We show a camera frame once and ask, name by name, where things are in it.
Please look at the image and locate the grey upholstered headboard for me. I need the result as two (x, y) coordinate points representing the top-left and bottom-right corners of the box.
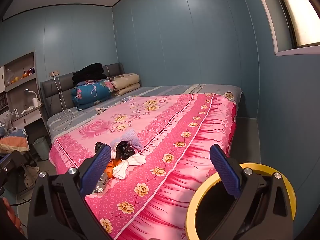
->
(39, 62), (125, 128)

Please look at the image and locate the light green waste bin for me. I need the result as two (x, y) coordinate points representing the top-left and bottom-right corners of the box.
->
(33, 137), (50, 161)

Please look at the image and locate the wall power socket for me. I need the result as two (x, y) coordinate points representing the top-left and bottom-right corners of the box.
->
(49, 70), (60, 77)

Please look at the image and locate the black clothing pile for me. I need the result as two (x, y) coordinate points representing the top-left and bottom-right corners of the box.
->
(72, 63), (107, 86)

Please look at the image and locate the beige folded quilt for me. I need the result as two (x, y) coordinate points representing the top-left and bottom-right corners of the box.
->
(111, 73), (140, 96)

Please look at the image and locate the black plastic bag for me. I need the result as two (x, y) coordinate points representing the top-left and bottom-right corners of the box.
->
(116, 141), (135, 160)

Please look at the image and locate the white desk lamp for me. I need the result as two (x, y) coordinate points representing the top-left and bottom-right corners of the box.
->
(24, 89), (41, 108)

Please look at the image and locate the orange grey blanket on chair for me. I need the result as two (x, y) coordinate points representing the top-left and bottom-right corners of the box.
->
(0, 111), (30, 154)

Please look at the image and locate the window with white frame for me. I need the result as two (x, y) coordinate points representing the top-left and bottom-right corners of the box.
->
(261, 0), (319, 56)

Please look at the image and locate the white tissue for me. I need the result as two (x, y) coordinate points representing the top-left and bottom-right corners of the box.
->
(112, 153), (146, 180)

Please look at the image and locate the small cloth item on bed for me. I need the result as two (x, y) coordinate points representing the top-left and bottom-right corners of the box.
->
(95, 107), (108, 115)

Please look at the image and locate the grey striped bed mattress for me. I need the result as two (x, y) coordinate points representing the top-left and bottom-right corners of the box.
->
(46, 84), (242, 141)

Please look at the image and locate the white charging cable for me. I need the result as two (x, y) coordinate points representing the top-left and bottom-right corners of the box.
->
(51, 73), (85, 132)

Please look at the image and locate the blue floral folded quilt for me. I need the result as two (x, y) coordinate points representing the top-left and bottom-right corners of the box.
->
(71, 79), (114, 109)

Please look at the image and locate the purple foam net bundle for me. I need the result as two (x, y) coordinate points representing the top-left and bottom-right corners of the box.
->
(110, 129), (143, 151)

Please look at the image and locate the orange peel piece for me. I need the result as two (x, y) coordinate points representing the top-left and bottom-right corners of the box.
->
(104, 159), (122, 179)

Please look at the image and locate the pink floral quilt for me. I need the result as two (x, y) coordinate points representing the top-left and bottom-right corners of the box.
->
(49, 93), (237, 239)

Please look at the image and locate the yellow rimmed black trash bin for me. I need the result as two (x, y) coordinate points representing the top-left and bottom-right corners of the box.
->
(185, 163), (297, 239)

